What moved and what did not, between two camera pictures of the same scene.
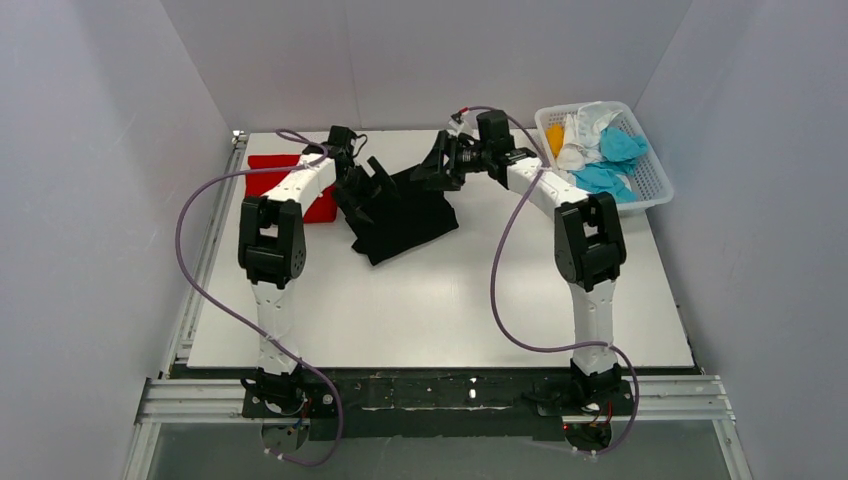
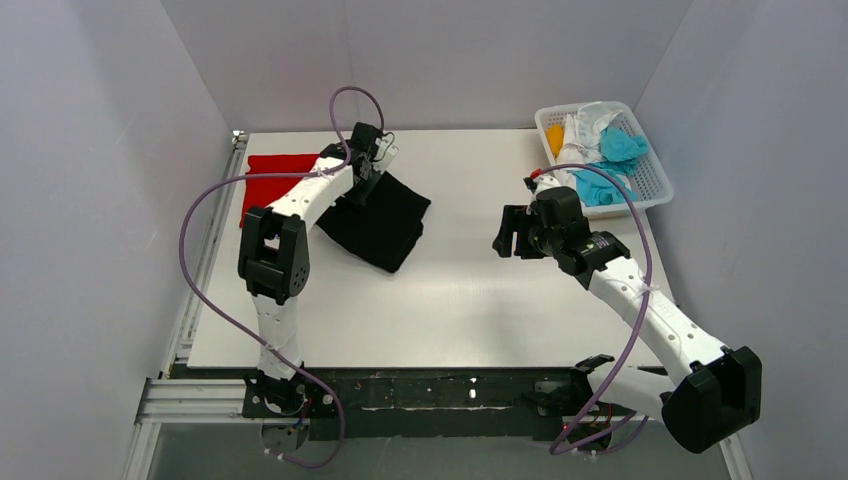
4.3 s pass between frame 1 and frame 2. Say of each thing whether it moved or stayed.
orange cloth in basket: stayed
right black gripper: moved
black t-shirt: moved
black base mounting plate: stayed
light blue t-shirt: stayed
